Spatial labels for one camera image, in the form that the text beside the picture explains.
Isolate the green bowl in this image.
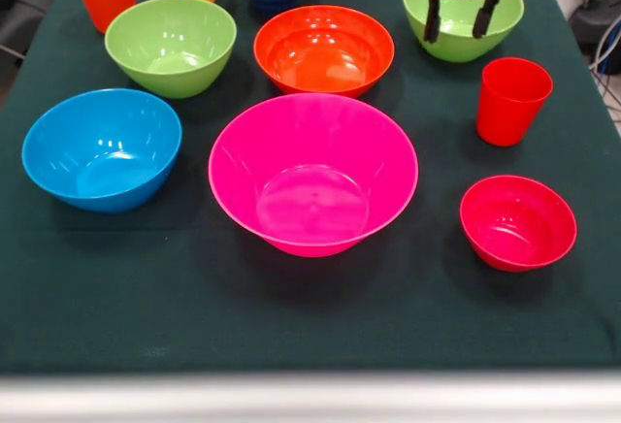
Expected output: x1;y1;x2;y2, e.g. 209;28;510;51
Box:
402;0;526;64
104;0;238;100

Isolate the dark green tablecloth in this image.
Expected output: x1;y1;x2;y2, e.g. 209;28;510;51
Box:
0;0;621;375

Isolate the small crimson bowl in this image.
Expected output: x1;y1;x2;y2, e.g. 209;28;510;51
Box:
459;175;578;274

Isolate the tangle of cables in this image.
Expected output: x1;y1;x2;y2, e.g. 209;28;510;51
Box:
589;19;621;126

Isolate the light blue bowl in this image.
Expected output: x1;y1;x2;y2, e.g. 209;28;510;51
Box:
20;87;183;214

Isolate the red cup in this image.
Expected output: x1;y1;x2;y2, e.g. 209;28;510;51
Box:
475;57;554;147

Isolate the orange bowl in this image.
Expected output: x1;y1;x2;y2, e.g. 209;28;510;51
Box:
253;4;396;100

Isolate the large pink bowl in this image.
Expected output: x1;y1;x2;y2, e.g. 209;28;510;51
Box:
208;92;420;258

